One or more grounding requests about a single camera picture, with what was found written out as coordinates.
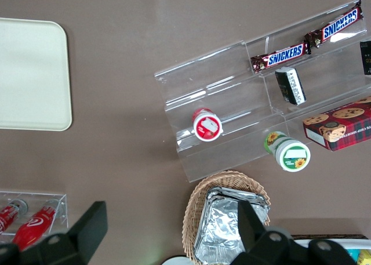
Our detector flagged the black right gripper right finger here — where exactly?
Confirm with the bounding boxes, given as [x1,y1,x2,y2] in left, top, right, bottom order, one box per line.
[231,200,357,265]

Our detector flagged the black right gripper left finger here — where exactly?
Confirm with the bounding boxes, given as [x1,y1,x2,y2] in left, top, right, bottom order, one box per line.
[0,201,108,265]

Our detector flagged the oval tan wicker basket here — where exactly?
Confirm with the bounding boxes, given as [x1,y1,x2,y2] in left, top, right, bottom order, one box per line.
[181,169,271,263]

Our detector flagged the cream plastic tray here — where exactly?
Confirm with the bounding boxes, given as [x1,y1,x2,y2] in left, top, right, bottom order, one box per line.
[0,17,72,132]

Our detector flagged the stacked aluminium foil containers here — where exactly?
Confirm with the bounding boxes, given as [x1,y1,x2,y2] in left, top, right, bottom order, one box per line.
[193,186,270,262]

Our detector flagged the clear acrylic bottle box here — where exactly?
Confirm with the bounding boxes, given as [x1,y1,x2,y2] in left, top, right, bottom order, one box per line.
[0,191,69,244]

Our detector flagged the red plastic bottle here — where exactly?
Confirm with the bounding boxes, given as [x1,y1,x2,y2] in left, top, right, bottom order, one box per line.
[0,199,29,235]
[11,199,61,250]

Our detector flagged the white round lid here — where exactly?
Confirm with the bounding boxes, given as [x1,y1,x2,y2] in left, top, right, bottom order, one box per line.
[162,256,192,265]

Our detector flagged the green sunflower lidded cup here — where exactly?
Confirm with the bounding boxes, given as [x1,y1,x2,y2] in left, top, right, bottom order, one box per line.
[263,130,311,172]

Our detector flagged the white plastic bin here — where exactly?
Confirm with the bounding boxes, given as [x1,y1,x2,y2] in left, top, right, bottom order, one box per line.
[292,237,371,265]

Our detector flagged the red lidded yogurt cup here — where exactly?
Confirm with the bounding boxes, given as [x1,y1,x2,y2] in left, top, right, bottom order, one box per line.
[192,107,224,142]

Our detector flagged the yellow snack packet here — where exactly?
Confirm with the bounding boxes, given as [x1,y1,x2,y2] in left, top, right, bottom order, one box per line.
[358,249,371,265]

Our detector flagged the red tartan cookie box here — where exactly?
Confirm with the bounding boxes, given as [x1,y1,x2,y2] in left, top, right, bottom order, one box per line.
[303,96,371,152]

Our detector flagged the small black snack packet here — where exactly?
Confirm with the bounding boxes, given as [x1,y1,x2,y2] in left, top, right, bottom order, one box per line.
[359,41,371,76]
[274,67,307,106]

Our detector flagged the clear acrylic stepped shelf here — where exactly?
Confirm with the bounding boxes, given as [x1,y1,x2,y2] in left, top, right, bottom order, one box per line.
[154,0,371,182]

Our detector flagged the Snickers chocolate bar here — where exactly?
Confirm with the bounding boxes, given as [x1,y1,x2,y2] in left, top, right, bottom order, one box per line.
[250,42,312,74]
[304,2,365,49]

